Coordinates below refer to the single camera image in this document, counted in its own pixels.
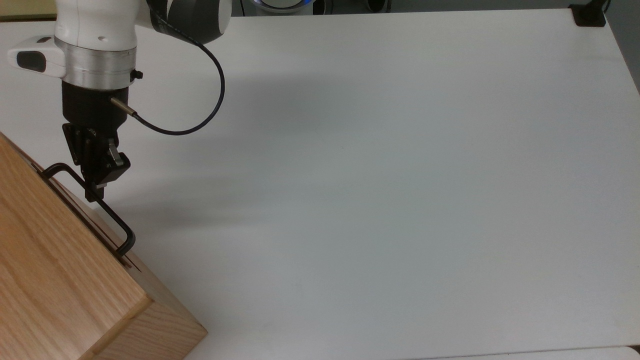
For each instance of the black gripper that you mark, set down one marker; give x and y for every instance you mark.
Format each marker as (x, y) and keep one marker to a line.
(95, 107)

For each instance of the light wooden drawer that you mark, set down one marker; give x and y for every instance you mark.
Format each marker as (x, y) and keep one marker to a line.
(80, 208)

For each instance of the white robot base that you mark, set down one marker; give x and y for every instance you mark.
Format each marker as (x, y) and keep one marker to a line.
(280, 5)

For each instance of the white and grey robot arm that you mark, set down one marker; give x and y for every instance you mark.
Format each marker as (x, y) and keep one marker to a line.
(95, 30)

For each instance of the light wooden cabinet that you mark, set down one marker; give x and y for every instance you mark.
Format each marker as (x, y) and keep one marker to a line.
(50, 280)

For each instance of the yellowish side table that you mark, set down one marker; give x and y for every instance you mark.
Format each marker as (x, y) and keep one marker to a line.
(25, 7)

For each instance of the black table clamp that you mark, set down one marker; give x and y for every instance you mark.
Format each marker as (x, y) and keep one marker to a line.
(589, 15)

